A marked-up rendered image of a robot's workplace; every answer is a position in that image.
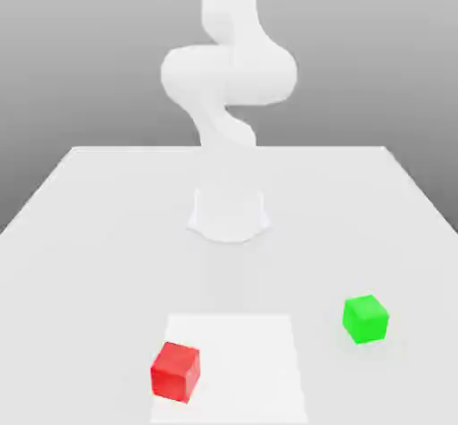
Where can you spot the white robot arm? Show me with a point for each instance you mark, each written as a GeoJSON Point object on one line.
{"type": "Point", "coordinates": [229, 74]}

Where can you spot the small red cube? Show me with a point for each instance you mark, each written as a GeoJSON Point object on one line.
{"type": "Point", "coordinates": [173, 373]}

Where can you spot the small green cube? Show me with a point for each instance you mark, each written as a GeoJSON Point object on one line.
{"type": "Point", "coordinates": [365, 319]}

